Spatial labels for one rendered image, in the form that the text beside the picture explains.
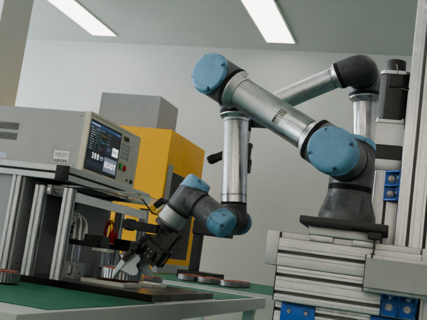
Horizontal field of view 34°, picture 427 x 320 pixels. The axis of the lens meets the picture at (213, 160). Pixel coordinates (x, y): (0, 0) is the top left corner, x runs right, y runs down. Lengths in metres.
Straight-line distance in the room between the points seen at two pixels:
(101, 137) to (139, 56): 6.09
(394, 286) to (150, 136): 4.61
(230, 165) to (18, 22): 4.94
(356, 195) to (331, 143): 0.19
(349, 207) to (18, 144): 1.17
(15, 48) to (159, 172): 1.79
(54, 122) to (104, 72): 6.23
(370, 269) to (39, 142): 1.22
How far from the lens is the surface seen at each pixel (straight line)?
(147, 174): 6.10
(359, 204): 1.86
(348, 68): 2.49
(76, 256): 2.40
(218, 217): 1.87
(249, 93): 1.89
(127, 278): 1.97
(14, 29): 6.73
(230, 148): 2.03
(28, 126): 2.45
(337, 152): 1.74
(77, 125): 2.37
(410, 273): 1.72
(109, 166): 2.51
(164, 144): 6.09
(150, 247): 1.95
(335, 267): 1.85
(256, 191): 7.70
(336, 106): 7.74
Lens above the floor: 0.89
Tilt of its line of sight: 8 degrees up
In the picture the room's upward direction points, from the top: 8 degrees clockwise
